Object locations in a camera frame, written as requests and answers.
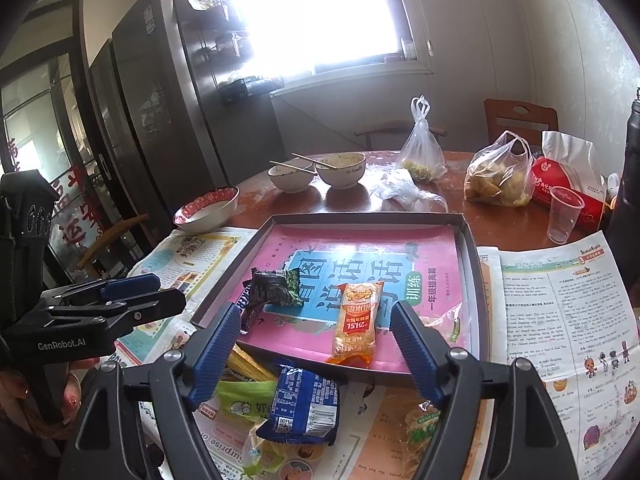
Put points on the black thermos bottle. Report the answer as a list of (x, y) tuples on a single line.
[(627, 170)]

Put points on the yellow snack packet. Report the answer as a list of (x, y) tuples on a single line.
[(245, 366)]

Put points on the window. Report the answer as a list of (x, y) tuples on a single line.
[(320, 10)]

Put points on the red patterned bowl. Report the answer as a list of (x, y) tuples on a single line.
[(205, 210)]

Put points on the colourful printed newspaper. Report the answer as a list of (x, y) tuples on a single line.
[(560, 310), (190, 255)]

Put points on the tied clear plastic bag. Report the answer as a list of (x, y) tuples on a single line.
[(421, 150)]

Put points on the clear green snack packet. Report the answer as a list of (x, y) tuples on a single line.
[(262, 455)]

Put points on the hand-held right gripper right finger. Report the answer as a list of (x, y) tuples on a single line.
[(415, 355)]

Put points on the red tissue pack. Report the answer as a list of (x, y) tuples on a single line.
[(565, 175)]

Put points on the white ceramic bowl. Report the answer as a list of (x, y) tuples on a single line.
[(341, 172), (291, 180)]

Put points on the dark refrigerator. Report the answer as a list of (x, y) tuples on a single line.
[(190, 100)]

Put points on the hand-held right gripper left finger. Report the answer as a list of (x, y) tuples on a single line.
[(215, 355)]

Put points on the dark green pea packet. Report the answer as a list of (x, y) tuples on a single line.
[(275, 287)]

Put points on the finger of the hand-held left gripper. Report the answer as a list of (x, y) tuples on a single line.
[(125, 285), (155, 302)]

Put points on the crumpled clear plastic bag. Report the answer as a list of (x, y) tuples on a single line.
[(410, 190)]

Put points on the glass door red lettering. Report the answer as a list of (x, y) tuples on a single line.
[(45, 125)]

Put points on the pink book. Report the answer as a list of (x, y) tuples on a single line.
[(360, 245)]

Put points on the dark shallow cardboard box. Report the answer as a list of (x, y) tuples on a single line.
[(465, 270)]

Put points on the person's left hand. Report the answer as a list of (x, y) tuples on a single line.
[(70, 392)]

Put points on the light green snack packet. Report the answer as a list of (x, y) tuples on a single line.
[(237, 401)]

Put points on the clear plastic cup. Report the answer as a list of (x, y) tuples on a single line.
[(562, 220)]

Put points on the wooden chopstick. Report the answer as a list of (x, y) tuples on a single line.
[(292, 168), (315, 161)]

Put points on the wooden chair carved back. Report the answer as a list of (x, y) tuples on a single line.
[(520, 120)]

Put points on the wooden chair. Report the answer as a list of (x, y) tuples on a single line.
[(112, 240)]

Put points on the orange corn sausage packet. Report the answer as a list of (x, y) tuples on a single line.
[(355, 325)]

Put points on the plastic bag of fried food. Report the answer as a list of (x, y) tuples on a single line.
[(500, 180)]

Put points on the blue cookie packet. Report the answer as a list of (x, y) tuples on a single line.
[(302, 400)]

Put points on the dark tall cabinet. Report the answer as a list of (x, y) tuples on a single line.
[(125, 150)]

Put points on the brown chocolate bar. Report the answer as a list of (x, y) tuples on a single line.
[(248, 312)]

